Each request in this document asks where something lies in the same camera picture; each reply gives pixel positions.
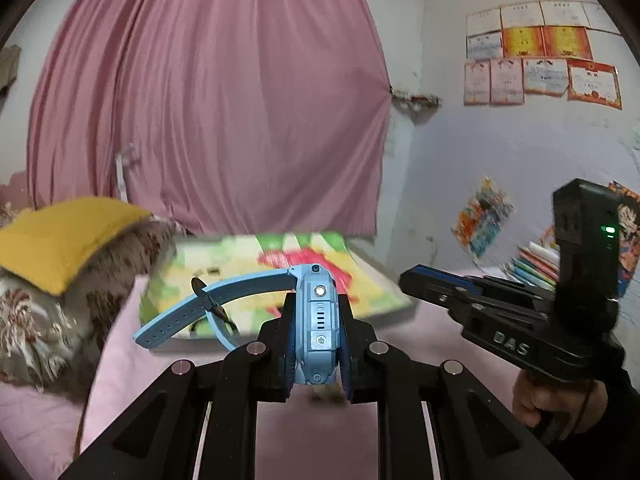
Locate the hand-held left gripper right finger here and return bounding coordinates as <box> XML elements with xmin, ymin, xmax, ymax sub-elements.
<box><xmin>339</xmin><ymin>294</ymin><xmax>572</xmax><ymax>480</ymax></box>

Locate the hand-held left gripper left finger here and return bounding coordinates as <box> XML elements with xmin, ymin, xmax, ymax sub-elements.
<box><xmin>59</xmin><ymin>291</ymin><xmax>299</xmax><ymax>480</ymax></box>

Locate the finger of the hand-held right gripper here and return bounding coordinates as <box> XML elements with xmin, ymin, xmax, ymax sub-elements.
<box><xmin>412</xmin><ymin>263</ymin><xmax>506</xmax><ymax>302</ymax></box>
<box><xmin>398</xmin><ymin>270</ymin><xmax>482</xmax><ymax>327</ymax></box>

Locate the blue smartwatch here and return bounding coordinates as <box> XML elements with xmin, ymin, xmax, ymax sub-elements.
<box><xmin>132</xmin><ymin>262</ymin><xmax>352</xmax><ymax>387</ymax></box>

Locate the grey box with colourful lining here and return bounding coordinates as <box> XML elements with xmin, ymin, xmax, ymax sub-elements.
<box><xmin>137</xmin><ymin>231</ymin><xmax>414</xmax><ymax>356</ymax></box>

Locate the person's right hand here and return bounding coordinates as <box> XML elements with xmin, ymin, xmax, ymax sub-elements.
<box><xmin>512</xmin><ymin>369</ymin><xmax>609</xmax><ymax>436</ymax></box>

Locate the stack of books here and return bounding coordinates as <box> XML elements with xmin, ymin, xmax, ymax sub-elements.
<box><xmin>499</xmin><ymin>240</ymin><xmax>562</xmax><ymax>292</ymax></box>

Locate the pink bed sheet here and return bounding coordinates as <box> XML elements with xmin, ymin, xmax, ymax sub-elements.
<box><xmin>0</xmin><ymin>260</ymin><xmax>640</xmax><ymax>480</ymax></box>

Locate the floral patterned pillow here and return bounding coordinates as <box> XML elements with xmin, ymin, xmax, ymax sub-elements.
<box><xmin>0</xmin><ymin>216</ymin><xmax>182</xmax><ymax>402</ymax></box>

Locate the yellow pillow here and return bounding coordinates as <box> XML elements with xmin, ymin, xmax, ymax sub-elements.
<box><xmin>0</xmin><ymin>197</ymin><xmax>154</xmax><ymax>297</ymax></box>

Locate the pink curtain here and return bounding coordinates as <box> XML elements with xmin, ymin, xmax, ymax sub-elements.
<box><xmin>27</xmin><ymin>0</ymin><xmax>394</xmax><ymax>237</ymax></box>

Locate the green hanging towel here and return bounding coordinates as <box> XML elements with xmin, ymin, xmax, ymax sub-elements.
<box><xmin>0</xmin><ymin>45</ymin><xmax>24</xmax><ymax>96</ymax></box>

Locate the cartoon figure wall poster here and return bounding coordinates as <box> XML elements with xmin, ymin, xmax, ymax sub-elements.
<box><xmin>607</xmin><ymin>180</ymin><xmax>640</xmax><ymax>297</ymax></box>

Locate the colourful wall poster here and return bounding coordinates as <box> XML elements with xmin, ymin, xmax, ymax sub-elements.
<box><xmin>451</xmin><ymin>176</ymin><xmax>515</xmax><ymax>259</ymax></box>

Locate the group of wall certificates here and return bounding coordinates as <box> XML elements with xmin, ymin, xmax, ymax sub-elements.
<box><xmin>462</xmin><ymin>0</ymin><xmax>624</xmax><ymax>111</ymax></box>

